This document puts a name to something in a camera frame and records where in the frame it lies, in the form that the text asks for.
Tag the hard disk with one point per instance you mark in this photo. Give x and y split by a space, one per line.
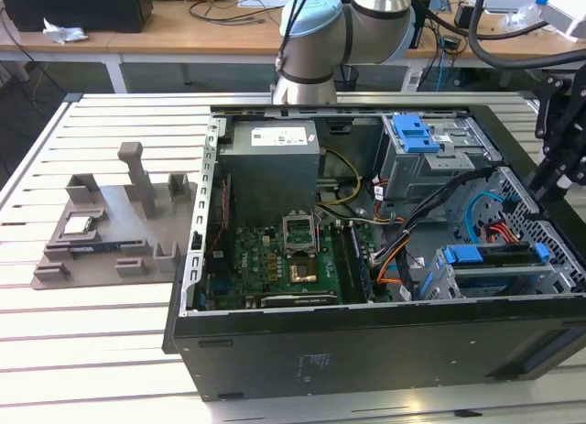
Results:
503 254

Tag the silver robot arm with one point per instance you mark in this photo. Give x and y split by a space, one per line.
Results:
320 39

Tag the silver disk bay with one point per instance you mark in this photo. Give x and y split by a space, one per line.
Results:
499 270

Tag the wooden desk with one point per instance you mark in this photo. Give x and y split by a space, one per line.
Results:
517 46
183 35

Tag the small black box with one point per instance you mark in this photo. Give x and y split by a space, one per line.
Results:
462 16

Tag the blue plastic latch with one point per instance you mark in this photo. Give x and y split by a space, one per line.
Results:
412 135

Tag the silver drive cage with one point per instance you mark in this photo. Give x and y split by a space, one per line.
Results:
412 177

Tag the black waste basket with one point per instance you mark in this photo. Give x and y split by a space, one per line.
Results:
346 78

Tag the installed RAM stick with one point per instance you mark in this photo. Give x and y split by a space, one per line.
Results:
361 268

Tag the black RAM slot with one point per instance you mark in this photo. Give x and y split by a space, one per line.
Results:
341 264

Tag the metal locking lever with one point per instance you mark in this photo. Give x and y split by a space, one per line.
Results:
316 231

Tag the grey power supply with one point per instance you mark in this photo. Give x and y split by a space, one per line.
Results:
270 177

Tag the CPU socket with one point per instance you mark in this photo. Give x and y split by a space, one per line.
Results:
302 270

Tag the black PC case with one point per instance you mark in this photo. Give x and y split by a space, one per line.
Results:
366 351

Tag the black graphics card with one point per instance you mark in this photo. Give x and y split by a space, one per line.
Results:
297 300

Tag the green motherboard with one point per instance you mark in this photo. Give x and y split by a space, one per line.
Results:
256 259

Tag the grey parts rack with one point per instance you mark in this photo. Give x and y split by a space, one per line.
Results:
119 213

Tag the dark RAM stick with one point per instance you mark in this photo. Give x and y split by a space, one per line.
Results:
96 248

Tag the silver CPU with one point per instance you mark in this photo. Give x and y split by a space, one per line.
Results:
78 226

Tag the black computer box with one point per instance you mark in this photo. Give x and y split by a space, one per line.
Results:
78 5

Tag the crumpled white paper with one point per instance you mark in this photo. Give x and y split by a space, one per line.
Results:
64 32

